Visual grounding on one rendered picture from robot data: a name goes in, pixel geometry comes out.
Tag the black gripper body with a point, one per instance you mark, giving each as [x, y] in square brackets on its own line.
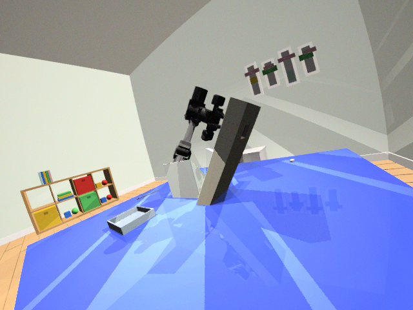
[207, 116]

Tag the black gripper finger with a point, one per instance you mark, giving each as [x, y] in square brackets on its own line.
[219, 113]
[214, 127]

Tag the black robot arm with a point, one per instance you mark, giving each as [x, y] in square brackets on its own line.
[183, 148]

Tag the cream service panel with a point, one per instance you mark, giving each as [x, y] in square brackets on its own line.
[236, 128]

